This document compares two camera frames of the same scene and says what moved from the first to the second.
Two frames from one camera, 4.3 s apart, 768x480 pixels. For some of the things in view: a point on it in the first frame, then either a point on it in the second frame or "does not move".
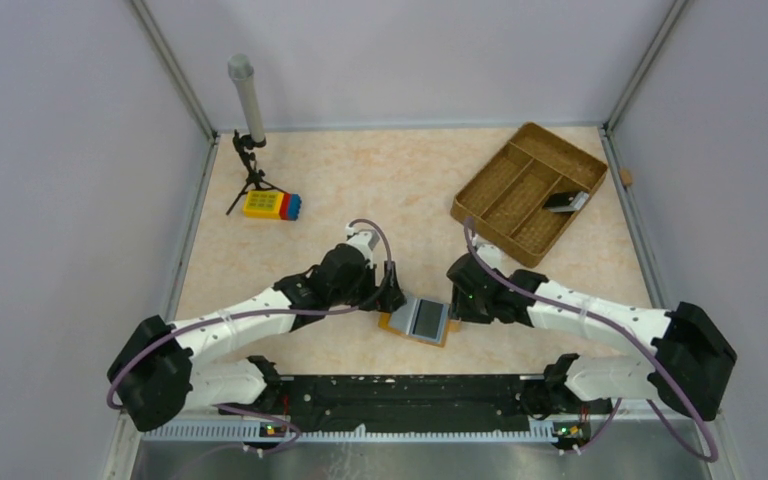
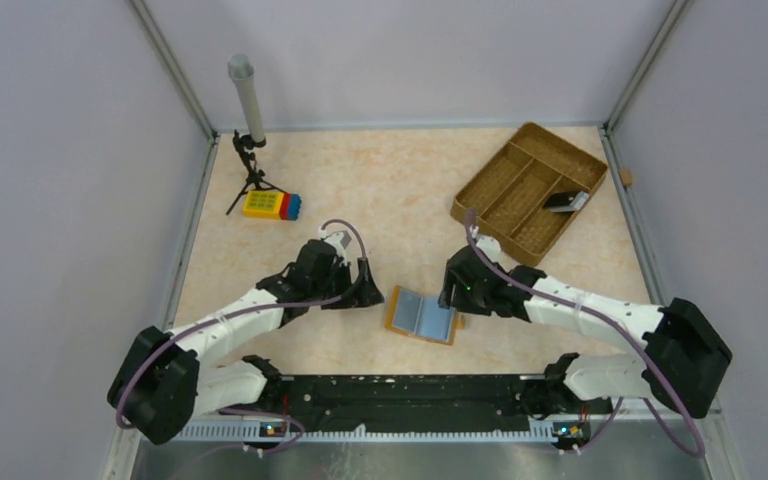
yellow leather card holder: (424, 321) does not move
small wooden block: (626, 177) does not move
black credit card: (428, 318) to (407, 310)
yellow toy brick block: (263, 204) does not move
